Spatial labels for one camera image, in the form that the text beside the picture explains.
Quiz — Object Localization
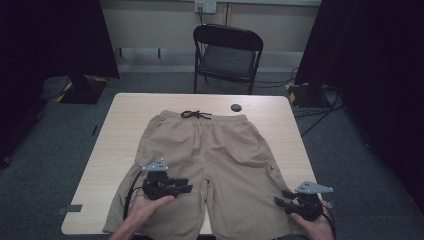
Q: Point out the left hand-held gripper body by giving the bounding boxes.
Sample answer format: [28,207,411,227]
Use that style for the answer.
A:
[141,158,174,201]

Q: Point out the right hand-held gripper cable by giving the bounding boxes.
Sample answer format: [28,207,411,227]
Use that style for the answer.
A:
[321,213,337,240]

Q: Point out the striped stand base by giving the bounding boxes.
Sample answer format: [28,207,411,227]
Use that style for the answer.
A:
[284,82,332,109]

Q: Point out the left hand-held gripper cable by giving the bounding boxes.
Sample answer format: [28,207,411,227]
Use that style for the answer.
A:
[122,169,145,222]

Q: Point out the beige shorts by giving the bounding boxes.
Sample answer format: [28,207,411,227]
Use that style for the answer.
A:
[102,109,306,240]

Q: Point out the white wall socket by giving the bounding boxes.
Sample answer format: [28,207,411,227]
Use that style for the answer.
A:
[194,0,218,14]

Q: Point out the hand-held gripper cable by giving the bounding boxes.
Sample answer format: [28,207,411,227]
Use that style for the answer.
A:
[122,169,145,222]
[321,213,337,240]

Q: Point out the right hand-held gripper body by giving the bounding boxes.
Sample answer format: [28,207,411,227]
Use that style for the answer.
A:
[293,180,334,222]

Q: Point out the person's right hand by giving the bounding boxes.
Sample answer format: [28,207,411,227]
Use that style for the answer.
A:
[290,214,334,240]

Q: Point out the black floor cable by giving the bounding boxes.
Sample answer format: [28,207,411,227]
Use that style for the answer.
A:
[293,87,345,138]
[254,67,299,90]

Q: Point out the black stand base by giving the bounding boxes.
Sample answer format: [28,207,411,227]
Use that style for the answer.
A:
[59,76,108,105]

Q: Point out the black folding chair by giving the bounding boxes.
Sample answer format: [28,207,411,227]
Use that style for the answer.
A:
[192,23,264,95]

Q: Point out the person's left hand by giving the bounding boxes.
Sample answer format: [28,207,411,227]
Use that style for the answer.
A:
[128,189,176,229]

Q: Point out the dark curtain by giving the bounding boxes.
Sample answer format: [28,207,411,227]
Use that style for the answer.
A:
[294,0,424,214]
[0,0,120,168]

